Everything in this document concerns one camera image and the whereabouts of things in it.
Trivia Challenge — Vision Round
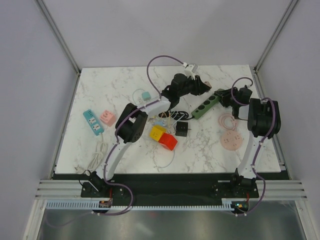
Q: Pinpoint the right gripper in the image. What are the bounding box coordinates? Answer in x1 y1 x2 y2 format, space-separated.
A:
214 86 238 108

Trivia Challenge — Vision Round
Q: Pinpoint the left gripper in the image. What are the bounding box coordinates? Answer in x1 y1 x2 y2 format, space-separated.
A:
177 74 209 98

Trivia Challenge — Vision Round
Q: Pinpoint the green power strip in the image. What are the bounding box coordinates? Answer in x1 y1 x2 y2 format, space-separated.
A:
191 94 221 120

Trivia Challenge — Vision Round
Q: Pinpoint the black cube adapter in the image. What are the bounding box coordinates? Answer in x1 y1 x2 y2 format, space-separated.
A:
175 121 189 137

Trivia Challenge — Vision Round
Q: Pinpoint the white plug adapter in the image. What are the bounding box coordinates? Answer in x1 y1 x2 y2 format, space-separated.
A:
167 127 176 135

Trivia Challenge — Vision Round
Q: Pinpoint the blue plug adapter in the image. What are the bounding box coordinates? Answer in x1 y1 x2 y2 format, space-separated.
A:
154 121 166 127

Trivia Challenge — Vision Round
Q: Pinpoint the teal plug adapter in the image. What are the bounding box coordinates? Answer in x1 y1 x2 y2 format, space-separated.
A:
141 91 151 101

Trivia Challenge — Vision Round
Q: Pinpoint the red cube socket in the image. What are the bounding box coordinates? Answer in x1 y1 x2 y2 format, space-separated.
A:
158 133 178 151

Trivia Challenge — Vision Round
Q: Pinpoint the yellow cube plug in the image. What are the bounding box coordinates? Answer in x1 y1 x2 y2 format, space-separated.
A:
149 125 167 142

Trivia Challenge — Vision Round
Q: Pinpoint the light blue cable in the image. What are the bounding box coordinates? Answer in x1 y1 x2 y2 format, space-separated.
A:
153 149 176 169

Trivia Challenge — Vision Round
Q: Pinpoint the pink cube socket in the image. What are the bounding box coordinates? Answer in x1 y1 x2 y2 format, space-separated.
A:
99 110 116 127

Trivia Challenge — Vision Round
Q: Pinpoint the teal power strip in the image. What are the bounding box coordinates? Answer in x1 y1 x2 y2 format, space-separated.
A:
82 109 104 136

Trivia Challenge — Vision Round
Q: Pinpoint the pink plug adapter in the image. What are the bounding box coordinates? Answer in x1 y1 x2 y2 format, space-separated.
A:
204 81 212 89

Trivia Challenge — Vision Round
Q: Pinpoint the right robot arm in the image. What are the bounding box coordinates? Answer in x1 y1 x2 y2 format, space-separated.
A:
214 86 281 197

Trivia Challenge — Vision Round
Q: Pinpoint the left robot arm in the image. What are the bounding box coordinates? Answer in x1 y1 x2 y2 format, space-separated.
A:
96 73 212 181

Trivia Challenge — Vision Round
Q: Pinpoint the pink round socket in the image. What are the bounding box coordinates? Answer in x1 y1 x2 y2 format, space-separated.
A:
220 130 243 151

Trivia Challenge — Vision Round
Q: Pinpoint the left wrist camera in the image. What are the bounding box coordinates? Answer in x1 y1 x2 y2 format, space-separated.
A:
182 62 198 79

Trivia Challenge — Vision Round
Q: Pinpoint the black power cord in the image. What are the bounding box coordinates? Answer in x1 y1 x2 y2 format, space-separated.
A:
159 109 196 121

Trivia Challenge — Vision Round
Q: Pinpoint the yellow coiled cable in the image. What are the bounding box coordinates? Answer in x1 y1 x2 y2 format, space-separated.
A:
153 112 176 130

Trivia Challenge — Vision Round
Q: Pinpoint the teal charging cable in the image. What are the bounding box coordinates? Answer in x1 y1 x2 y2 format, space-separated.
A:
131 88 146 106

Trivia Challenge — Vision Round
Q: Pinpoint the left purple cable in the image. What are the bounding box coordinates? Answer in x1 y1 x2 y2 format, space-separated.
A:
103 54 187 186

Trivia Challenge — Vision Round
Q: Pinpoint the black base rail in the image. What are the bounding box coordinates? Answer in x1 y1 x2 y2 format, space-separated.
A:
51 171 258 207

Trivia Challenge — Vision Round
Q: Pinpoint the white power cord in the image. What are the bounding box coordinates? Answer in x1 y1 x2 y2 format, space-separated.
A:
74 133 108 175

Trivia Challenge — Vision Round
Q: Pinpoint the white cable duct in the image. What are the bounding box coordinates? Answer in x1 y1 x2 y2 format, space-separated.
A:
45 199 248 211

